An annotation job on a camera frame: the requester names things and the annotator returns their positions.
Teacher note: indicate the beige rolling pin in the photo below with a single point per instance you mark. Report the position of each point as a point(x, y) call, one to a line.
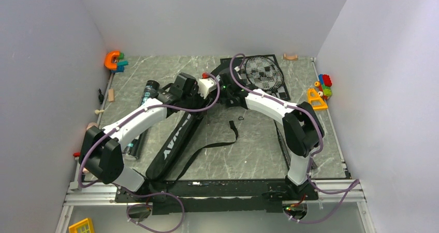
point(89, 126)

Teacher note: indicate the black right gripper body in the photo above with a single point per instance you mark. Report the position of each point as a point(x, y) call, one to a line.
point(224, 93)

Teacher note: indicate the black racket bag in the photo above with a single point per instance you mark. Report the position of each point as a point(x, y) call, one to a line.
point(182, 134)

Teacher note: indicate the yellow window toy frame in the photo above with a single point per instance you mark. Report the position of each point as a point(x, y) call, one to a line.
point(83, 226)

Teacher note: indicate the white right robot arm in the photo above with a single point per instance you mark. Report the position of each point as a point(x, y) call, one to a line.
point(302, 129)

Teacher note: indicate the black white chessboard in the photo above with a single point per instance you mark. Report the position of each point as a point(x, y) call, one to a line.
point(281, 90)

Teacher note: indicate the small wooden block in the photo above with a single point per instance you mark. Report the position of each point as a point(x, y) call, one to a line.
point(111, 95)

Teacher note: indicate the wooden arch block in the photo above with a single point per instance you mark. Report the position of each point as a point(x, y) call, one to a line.
point(293, 57)

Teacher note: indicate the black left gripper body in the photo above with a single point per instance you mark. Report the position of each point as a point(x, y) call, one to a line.
point(194, 100)

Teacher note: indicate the orange letter toy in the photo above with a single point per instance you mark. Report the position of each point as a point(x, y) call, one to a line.
point(112, 59)

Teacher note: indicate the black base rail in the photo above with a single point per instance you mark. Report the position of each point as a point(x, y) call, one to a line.
point(269, 195)

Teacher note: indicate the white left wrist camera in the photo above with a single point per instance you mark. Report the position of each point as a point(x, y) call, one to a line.
point(206, 85)

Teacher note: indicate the teal green toy blocks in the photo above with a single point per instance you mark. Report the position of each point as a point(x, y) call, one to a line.
point(120, 63)

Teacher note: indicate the yellow triangle toy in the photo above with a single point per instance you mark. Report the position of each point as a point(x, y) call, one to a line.
point(315, 99)

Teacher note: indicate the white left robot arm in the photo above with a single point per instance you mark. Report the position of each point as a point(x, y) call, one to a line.
point(101, 151)

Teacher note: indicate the colourful brick toy stack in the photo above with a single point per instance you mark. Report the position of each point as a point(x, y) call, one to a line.
point(324, 84)

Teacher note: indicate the black shuttlecock tube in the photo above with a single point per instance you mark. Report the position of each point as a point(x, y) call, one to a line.
point(133, 150)

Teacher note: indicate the small black figure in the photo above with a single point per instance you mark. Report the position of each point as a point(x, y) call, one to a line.
point(100, 96)

